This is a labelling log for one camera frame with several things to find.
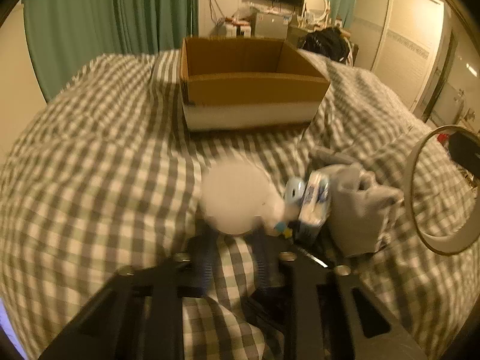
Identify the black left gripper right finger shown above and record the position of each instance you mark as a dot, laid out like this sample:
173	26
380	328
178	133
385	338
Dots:
322	312

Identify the white plastic bottle-shaped part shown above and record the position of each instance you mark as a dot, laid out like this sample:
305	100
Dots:
237	197

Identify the open cardboard box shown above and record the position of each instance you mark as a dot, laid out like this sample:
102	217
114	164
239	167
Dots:
247	83

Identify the white oval vanity mirror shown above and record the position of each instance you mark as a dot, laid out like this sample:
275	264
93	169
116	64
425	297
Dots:
316	11

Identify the small white round bottle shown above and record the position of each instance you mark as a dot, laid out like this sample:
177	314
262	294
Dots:
294	191

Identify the white sliding wardrobe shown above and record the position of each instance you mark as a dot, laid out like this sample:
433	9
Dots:
398	41

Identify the grey mini fridge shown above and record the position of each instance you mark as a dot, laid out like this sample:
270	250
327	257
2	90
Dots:
268	25

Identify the white knitted glove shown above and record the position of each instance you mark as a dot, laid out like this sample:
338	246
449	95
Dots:
362	211

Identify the grey white checkered blanket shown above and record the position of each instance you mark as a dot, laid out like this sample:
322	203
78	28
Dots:
108	175

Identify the black clothes on chair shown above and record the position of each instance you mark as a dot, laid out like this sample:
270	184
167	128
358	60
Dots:
328	42

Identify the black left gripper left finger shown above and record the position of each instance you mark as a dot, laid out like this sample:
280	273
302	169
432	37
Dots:
137	314

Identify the white suitcase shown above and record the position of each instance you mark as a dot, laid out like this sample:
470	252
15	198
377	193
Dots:
230	30

